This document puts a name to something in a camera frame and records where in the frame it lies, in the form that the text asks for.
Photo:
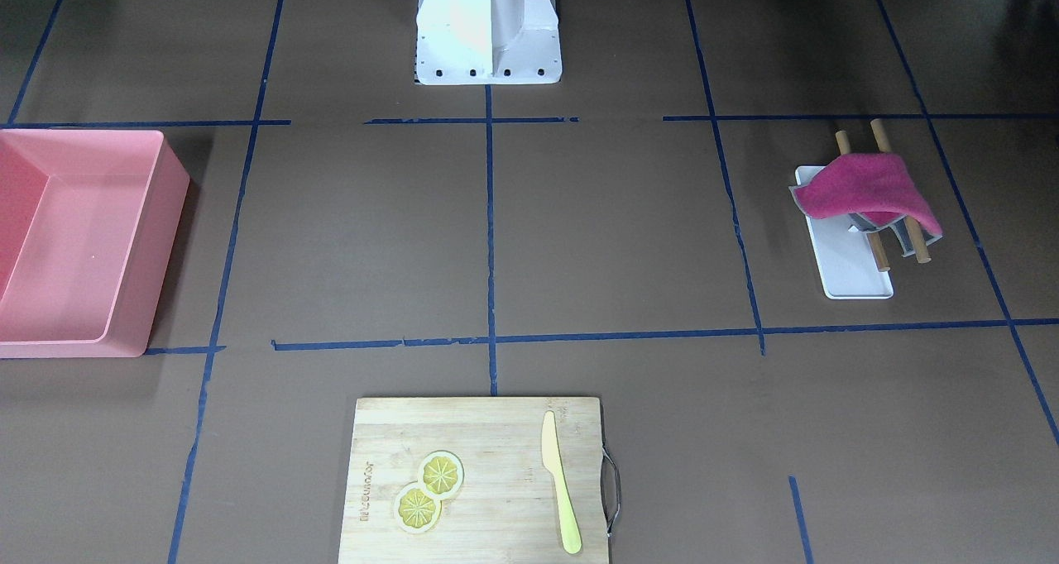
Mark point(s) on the pink microfiber cloth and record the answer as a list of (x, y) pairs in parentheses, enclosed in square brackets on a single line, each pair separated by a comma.
[(876, 186)]

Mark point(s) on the pink plastic bin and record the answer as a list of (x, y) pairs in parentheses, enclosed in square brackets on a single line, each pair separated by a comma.
[(88, 225)]

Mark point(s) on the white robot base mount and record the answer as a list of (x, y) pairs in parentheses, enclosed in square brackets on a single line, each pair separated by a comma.
[(487, 42)]

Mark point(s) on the bamboo cutting board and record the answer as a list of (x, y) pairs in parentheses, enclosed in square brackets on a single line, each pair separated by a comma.
[(505, 511)]

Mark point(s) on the white towel rack tray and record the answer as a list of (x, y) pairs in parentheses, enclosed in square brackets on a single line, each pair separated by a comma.
[(846, 267)]

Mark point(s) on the yellow plastic knife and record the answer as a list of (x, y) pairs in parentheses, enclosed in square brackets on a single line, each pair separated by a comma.
[(569, 531)]

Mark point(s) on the wooden rack rod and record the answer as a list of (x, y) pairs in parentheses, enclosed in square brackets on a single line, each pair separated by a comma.
[(912, 227), (872, 236)]

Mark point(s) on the lower lemon slice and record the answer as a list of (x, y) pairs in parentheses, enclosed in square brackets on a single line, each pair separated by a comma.
[(415, 510)]

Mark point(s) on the upper lemon slice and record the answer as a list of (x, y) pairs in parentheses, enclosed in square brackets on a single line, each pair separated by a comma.
[(441, 475)]

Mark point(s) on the lemon slice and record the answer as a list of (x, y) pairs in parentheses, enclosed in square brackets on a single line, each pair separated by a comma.
[(415, 510), (441, 475)]

